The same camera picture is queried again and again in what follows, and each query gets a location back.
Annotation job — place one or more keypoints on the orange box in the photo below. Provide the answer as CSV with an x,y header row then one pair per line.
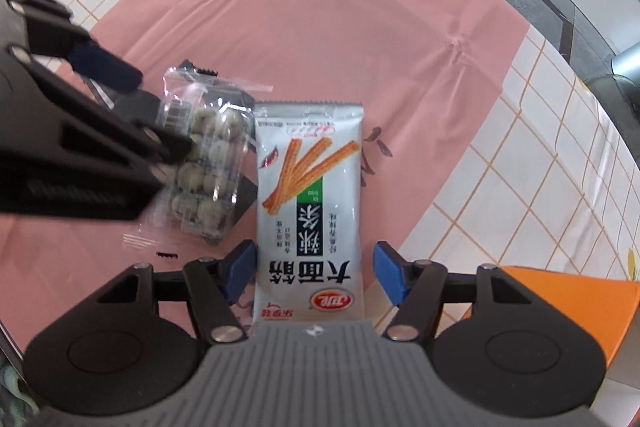
x,y
560,302

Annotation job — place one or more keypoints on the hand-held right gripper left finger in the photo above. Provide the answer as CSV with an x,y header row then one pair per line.
x,y
240,274

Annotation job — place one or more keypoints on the white packet with stick print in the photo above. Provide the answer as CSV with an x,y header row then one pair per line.
x,y
310,207

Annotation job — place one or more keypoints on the dark grey bin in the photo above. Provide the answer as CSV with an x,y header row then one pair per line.
x,y
620,92

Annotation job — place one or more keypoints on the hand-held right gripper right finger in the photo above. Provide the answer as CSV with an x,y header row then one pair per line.
x,y
390,272

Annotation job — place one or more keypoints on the clear packet of white candies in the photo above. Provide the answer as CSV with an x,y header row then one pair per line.
x,y
215,157

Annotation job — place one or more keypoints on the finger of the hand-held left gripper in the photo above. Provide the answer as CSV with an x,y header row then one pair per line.
x,y
105,67
170,147

